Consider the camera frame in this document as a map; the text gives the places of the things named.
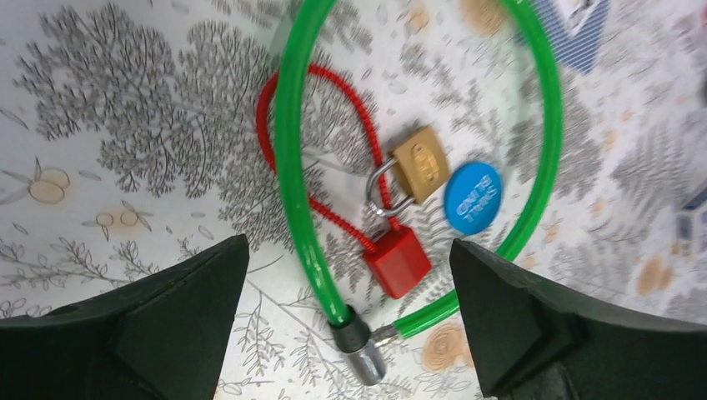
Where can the red cable lock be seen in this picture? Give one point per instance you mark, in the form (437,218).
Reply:
(396,259)

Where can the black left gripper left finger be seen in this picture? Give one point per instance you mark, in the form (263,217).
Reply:
(162,337)

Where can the brass padlock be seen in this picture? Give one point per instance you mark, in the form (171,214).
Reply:
(420,166)

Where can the blue-backed playing card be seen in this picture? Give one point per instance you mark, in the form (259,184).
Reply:
(574,30)

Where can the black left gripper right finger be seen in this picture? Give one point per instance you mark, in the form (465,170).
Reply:
(532,338)

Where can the blue small blind chip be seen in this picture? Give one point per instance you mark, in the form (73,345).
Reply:
(472,197)

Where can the blue card box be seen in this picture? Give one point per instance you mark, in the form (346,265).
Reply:
(690,227)

